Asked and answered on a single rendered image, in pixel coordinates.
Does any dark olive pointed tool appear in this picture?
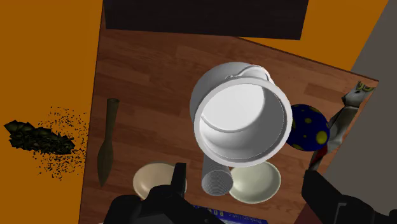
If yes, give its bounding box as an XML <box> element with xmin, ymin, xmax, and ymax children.
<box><xmin>96</xmin><ymin>97</ymin><xmax>120</xmax><ymax>188</ymax></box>

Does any beige bowl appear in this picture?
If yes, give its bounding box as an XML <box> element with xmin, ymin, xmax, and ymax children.
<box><xmin>132</xmin><ymin>162</ymin><xmax>188</xmax><ymax>201</ymax></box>

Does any large white cup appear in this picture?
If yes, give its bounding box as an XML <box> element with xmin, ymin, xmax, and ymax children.
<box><xmin>189</xmin><ymin>61</ymin><xmax>293</xmax><ymax>169</ymax></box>

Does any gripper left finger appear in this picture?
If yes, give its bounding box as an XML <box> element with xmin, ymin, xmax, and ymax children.
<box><xmin>104</xmin><ymin>162</ymin><xmax>225</xmax><ymax>224</ymax></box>

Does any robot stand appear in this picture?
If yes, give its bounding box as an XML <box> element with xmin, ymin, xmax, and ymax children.
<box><xmin>103</xmin><ymin>0</ymin><xmax>310</xmax><ymax>41</ymax></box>

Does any blue book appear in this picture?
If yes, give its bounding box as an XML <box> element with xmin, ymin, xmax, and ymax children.
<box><xmin>192</xmin><ymin>204</ymin><xmax>269</xmax><ymax>224</ymax></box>

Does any blue ball with yellow spots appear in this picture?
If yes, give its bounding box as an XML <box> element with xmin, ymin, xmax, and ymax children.
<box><xmin>285</xmin><ymin>104</ymin><xmax>330</xmax><ymax>153</ymax></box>

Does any grey ribbed cylinder cup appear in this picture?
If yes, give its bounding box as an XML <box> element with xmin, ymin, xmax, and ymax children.
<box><xmin>201</xmin><ymin>154</ymin><xmax>234</xmax><ymax>197</ymax></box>

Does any grey toy figure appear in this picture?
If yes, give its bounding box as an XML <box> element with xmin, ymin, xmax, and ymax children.
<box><xmin>305</xmin><ymin>81</ymin><xmax>377</xmax><ymax>179</ymax></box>

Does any brown wooden table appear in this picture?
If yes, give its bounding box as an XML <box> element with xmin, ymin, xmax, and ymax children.
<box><xmin>78</xmin><ymin>6</ymin><xmax>380</xmax><ymax>224</ymax></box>

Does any pale greenish white bowl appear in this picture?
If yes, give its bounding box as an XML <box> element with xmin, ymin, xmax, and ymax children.
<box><xmin>228</xmin><ymin>160</ymin><xmax>282</xmax><ymax>205</ymax></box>

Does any dark leafy clump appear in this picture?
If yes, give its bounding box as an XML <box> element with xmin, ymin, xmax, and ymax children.
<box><xmin>3</xmin><ymin>106</ymin><xmax>90</xmax><ymax>181</ymax></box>

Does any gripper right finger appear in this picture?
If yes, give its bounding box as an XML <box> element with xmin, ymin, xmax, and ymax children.
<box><xmin>302</xmin><ymin>169</ymin><xmax>397</xmax><ymax>224</ymax></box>

